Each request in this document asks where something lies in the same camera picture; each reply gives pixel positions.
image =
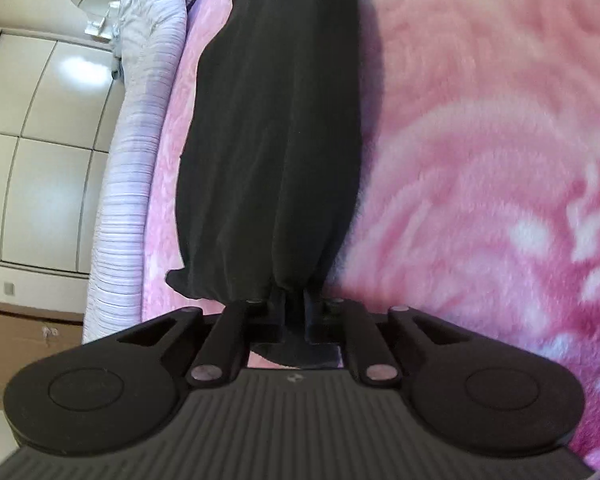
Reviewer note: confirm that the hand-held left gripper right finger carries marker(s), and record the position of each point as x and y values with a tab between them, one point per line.
314	317

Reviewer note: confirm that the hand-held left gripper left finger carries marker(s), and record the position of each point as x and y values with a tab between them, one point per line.
275	317

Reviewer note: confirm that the dark teal sweater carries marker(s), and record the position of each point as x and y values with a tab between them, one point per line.
270	135

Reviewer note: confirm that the pink floral blanket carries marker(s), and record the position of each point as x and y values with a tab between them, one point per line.
480	160

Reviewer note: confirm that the white wardrobe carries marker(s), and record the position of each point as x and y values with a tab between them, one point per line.
45	160

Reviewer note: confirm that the white object under mirror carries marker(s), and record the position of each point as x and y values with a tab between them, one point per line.
101	20

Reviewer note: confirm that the wall switch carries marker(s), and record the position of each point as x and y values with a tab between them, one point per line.
9	288

